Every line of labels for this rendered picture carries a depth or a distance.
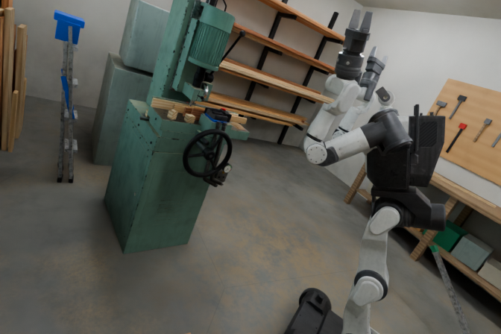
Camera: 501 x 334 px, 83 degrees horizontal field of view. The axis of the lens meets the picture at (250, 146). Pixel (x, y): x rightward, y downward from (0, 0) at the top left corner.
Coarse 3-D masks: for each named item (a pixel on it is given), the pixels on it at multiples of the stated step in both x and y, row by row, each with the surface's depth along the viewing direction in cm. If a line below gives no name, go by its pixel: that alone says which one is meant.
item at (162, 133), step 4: (152, 124) 161; (156, 128) 156; (160, 132) 152; (164, 132) 151; (168, 132) 152; (172, 132) 153; (176, 132) 155; (164, 136) 152; (168, 136) 153; (172, 136) 155; (176, 136) 156; (180, 136) 158; (184, 136) 159; (188, 136) 160; (192, 136) 162
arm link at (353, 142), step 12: (348, 132) 110; (360, 132) 106; (312, 144) 108; (324, 144) 118; (336, 144) 108; (348, 144) 106; (360, 144) 105; (312, 156) 107; (324, 156) 107; (336, 156) 107; (348, 156) 108
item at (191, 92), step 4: (184, 84) 171; (188, 84) 167; (184, 88) 170; (188, 88) 167; (192, 88) 163; (196, 88) 164; (200, 88) 168; (184, 92) 170; (188, 92) 167; (192, 92) 163; (196, 92) 163; (200, 92) 165; (188, 96) 166; (192, 96) 163; (196, 96) 164; (192, 100) 164; (196, 100) 166; (200, 100) 167
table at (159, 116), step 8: (152, 112) 157; (160, 112) 156; (152, 120) 156; (160, 120) 148; (168, 120) 149; (176, 120) 153; (160, 128) 148; (168, 128) 151; (176, 128) 154; (184, 128) 156; (192, 128) 159; (232, 128) 179; (232, 136) 179; (240, 136) 183
